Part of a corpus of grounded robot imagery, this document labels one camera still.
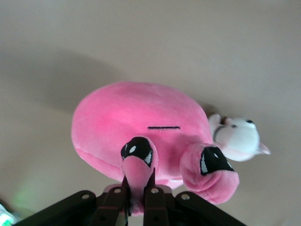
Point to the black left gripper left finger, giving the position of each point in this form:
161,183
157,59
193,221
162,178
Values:
103,209

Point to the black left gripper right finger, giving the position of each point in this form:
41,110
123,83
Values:
160,209

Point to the pink round plush toy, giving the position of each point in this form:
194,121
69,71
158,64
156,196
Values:
131,117

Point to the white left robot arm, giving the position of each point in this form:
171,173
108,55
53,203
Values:
4,217

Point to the white and pink plush dog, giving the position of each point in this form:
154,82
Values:
240,139

